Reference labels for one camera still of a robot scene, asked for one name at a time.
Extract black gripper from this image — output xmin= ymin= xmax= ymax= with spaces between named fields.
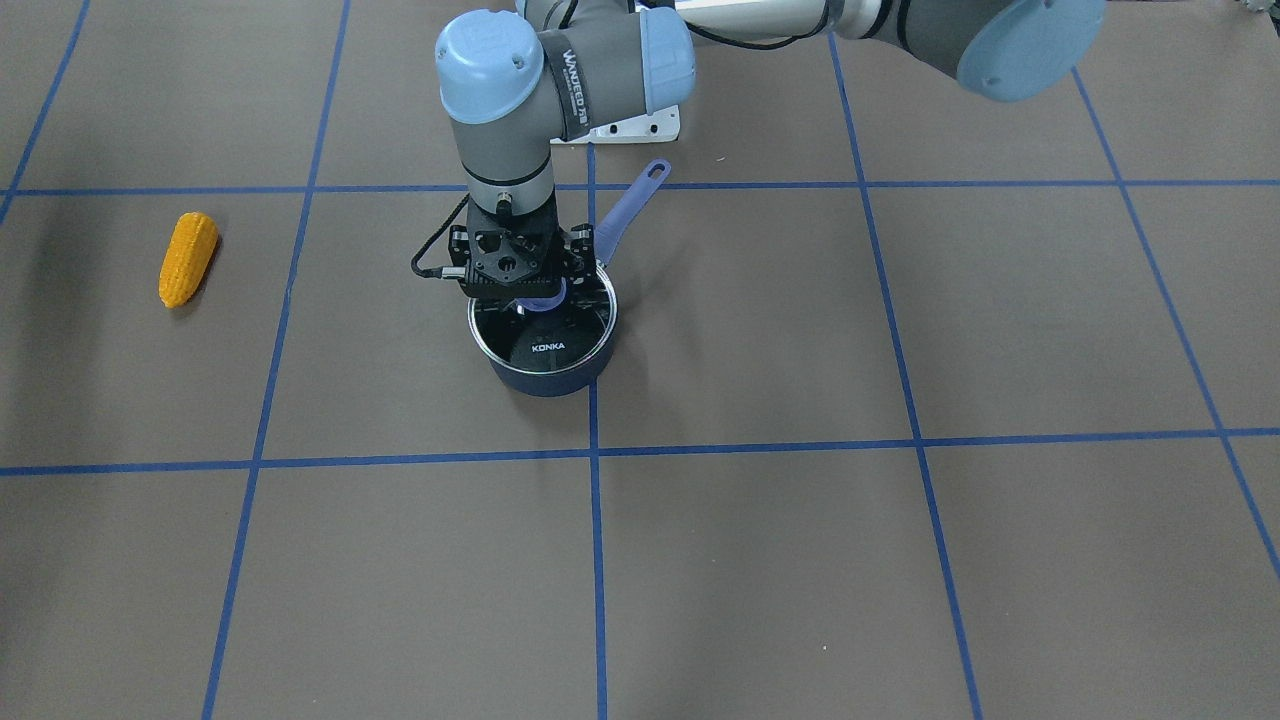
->
xmin=445 ymin=199 xmax=598 ymax=299

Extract glass pot lid blue knob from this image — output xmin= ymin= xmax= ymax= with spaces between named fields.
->
xmin=467 ymin=264 xmax=620 ymax=377

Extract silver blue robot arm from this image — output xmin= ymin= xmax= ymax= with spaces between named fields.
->
xmin=411 ymin=1 xmax=1105 ymax=307

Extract yellow corn cob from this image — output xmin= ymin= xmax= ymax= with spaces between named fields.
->
xmin=157 ymin=211 xmax=220 ymax=309

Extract dark blue saucepan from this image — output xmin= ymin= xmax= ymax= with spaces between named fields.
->
xmin=475 ymin=159 xmax=671 ymax=397

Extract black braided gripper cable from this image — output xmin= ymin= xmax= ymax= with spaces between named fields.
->
xmin=410 ymin=190 xmax=474 ymax=281

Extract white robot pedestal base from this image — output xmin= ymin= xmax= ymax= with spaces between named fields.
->
xmin=571 ymin=105 xmax=681 ymax=145

